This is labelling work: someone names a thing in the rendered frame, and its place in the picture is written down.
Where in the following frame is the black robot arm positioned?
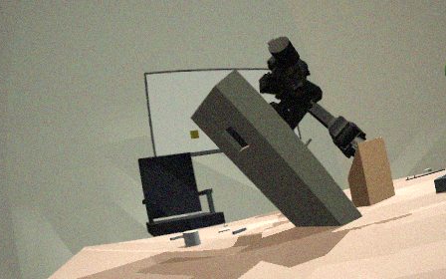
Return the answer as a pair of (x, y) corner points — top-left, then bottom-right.
(259, 36), (366, 159)

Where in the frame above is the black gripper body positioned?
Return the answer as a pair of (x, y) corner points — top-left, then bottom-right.
(270, 72), (323, 115)

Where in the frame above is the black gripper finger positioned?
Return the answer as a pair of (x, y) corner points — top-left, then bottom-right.
(273, 108), (289, 124)
(286, 94), (313, 129)

